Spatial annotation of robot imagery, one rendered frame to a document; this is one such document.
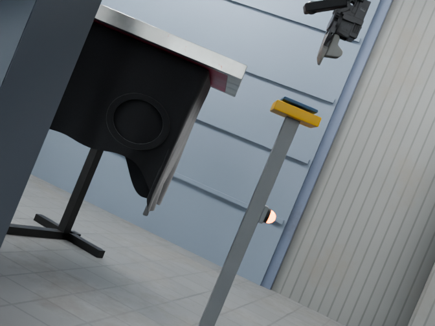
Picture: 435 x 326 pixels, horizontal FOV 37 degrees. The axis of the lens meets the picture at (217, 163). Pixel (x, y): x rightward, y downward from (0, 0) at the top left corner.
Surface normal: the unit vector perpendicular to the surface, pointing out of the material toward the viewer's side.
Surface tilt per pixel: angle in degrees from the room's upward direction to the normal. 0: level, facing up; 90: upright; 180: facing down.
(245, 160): 90
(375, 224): 90
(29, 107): 90
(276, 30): 90
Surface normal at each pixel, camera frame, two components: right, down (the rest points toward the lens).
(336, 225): -0.31, -0.11
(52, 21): 0.87, 0.37
